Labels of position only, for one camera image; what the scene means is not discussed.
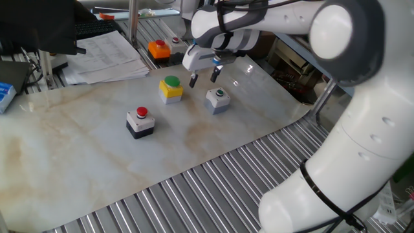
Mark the white power strip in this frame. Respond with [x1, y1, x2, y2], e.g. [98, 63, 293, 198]
[375, 183, 398, 226]

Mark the brown cardboard box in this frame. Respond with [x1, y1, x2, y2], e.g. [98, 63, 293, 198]
[248, 32, 276, 59]

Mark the silver camera with blue cap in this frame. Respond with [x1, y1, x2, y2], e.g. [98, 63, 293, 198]
[211, 53, 239, 68]

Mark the small green button grey box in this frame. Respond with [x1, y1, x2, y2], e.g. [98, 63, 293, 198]
[204, 87, 232, 116]

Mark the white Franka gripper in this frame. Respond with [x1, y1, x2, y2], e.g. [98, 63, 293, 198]
[182, 43, 246, 89]

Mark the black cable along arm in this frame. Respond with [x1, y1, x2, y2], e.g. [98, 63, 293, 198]
[215, 0, 389, 233]

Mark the red button white black box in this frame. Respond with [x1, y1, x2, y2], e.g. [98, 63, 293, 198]
[125, 106, 156, 140]

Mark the grey metal shelf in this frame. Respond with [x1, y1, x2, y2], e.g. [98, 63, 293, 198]
[274, 32, 356, 98]

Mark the stack of printed paper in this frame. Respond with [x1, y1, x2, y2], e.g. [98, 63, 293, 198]
[61, 30, 150, 85]

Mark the blue white tissue pack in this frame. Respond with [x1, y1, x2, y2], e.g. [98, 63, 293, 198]
[0, 82, 17, 115]

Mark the white device black base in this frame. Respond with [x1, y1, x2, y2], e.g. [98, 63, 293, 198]
[48, 53, 69, 72]

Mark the dark grey laptop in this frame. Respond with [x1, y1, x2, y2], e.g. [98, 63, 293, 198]
[0, 60, 32, 94]

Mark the orange box red button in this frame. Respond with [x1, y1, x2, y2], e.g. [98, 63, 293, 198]
[147, 39, 171, 65]

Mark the green mushroom button yellow box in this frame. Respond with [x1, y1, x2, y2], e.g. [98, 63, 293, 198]
[158, 75, 184, 105]

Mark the aluminium frame profile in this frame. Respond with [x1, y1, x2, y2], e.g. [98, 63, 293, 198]
[38, 50, 58, 90]
[128, 0, 140, 49]
[309, 79, 337, 126]

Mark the white box small red button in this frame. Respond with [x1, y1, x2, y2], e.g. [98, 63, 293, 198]
[164, 36, 188, 65]

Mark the black keyboard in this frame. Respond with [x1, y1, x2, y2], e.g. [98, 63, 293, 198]
[74, 19, 124, 41]

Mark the marble pattern mat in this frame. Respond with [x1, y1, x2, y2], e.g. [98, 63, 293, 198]
[0, 51, 313, 233]

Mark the black monitor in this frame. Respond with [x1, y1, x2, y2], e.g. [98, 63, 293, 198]
[0, 0, 87, 56]

